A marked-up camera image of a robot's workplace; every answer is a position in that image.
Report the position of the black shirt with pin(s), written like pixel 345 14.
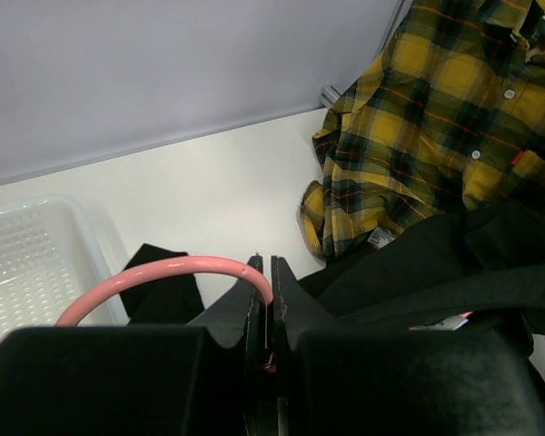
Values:
pixel 472 269

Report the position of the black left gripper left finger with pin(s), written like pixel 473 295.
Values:
pixel 153 379

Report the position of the pink wire hanger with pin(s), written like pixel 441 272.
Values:
pixel 247 311

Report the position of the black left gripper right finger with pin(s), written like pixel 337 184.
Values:
pixel 390 375

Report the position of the white plastic basket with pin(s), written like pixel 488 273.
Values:
pixel 49 257

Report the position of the yellow plaid shirt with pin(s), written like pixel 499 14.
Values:
pixel 449 117

